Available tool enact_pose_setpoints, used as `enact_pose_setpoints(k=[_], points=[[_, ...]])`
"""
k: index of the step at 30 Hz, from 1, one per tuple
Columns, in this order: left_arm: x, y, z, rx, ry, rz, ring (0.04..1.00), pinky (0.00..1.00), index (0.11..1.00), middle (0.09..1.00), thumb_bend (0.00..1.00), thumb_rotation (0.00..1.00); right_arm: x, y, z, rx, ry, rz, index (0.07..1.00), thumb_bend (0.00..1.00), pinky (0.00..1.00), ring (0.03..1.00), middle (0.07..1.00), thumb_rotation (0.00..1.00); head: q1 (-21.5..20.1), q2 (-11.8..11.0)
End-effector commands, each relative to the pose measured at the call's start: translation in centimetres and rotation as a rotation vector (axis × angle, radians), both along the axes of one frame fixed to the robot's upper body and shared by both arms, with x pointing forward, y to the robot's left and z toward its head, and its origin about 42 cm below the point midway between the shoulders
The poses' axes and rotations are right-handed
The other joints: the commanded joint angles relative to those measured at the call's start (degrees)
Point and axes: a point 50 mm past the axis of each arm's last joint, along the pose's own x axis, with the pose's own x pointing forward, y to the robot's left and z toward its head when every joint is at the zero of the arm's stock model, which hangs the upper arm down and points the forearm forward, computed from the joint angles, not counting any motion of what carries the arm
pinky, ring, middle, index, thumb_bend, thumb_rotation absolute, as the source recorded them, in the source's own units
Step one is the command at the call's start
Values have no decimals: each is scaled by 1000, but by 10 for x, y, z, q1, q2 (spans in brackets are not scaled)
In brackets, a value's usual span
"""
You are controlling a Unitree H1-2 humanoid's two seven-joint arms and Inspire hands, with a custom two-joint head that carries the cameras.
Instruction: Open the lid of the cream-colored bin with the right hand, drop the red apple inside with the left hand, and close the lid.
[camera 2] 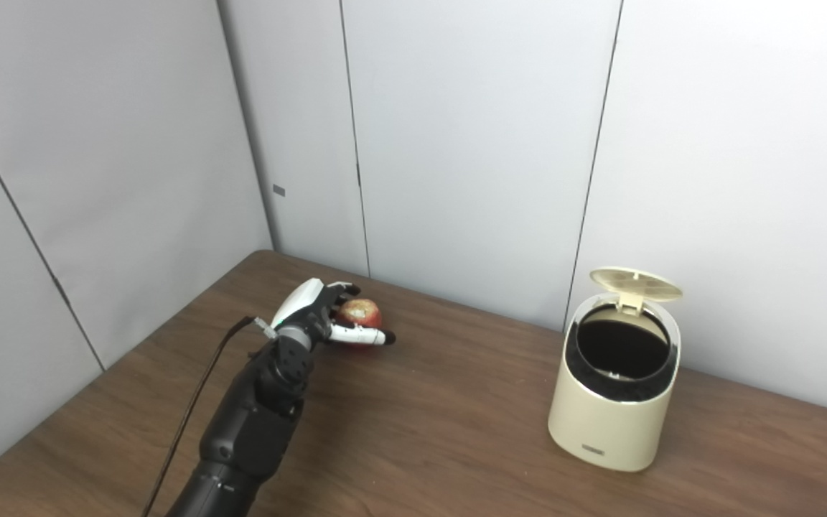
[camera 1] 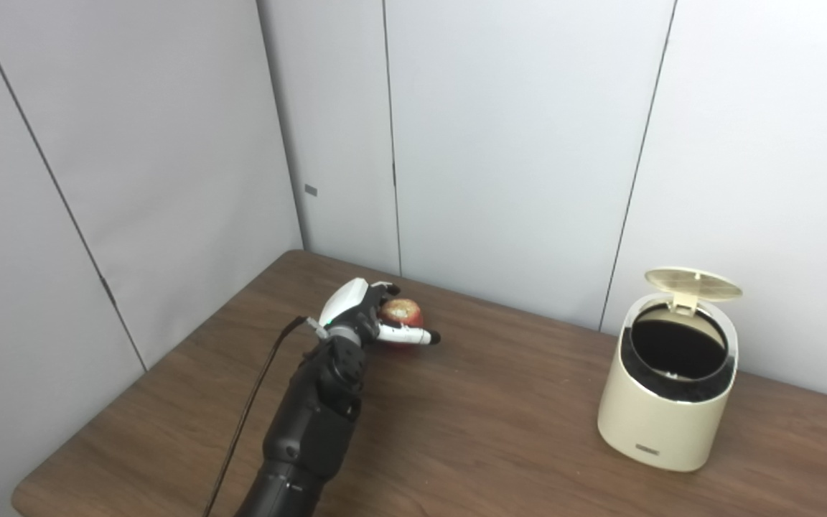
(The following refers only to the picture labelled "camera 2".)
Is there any white and black left hand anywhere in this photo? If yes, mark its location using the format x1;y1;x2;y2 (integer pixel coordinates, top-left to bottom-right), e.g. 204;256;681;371
270;279;396;350

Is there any red apple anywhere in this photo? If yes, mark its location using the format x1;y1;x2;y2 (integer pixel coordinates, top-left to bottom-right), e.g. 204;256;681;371
335;298;383;349

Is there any round cream bin lid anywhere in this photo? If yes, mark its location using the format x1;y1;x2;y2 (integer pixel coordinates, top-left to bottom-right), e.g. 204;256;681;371
589;267;683;315

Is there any cream-colored bin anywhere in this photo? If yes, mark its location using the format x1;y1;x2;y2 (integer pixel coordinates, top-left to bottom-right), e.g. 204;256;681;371
548;293;682;472

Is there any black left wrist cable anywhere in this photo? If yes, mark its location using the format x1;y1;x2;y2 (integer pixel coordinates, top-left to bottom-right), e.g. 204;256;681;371
142;315;276;517

